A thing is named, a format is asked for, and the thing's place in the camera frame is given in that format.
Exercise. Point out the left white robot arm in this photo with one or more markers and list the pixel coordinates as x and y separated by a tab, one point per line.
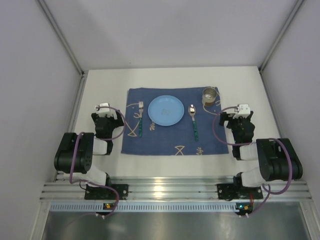
75	153

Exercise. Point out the blue cloth placemat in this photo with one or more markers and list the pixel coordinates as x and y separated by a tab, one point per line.
174	140

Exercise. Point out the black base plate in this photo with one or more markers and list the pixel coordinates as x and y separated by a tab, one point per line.
229	192
100	193

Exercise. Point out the aluminium mounting rail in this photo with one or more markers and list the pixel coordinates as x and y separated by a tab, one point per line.
145	189

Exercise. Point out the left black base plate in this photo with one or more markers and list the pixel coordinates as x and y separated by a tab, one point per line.
100	193

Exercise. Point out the light blue plastic plate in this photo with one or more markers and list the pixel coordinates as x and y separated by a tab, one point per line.
166	110

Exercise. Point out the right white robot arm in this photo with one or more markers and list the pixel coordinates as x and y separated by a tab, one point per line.
276	157

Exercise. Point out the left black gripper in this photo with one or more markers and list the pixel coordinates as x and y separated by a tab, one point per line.
106	117

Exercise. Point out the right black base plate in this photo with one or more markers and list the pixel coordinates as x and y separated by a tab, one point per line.
229	192

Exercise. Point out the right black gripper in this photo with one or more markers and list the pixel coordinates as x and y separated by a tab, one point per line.
238	120

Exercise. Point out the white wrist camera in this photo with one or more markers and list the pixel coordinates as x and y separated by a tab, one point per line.
103	110
242	111

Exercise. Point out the left aluminium frame post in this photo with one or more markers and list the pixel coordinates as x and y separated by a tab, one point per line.
59	33

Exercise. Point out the right aluminium frame post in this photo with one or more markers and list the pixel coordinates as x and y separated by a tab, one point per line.
298	4

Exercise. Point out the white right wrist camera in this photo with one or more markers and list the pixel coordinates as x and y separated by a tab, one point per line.
242	111

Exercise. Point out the metal spoon teal handle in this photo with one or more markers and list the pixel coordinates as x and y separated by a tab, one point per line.
192	113

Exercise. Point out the metal fork teal handle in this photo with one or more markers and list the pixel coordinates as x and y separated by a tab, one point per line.
141	110

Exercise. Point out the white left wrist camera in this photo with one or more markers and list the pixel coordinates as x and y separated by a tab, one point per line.
103	110

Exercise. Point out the small metal cup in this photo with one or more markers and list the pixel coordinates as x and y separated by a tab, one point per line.
209	95

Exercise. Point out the aluminium frame post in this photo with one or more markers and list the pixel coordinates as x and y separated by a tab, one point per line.
298	4
59	33

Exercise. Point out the perforated grey cable duct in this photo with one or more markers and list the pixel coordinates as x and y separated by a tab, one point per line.
135	207

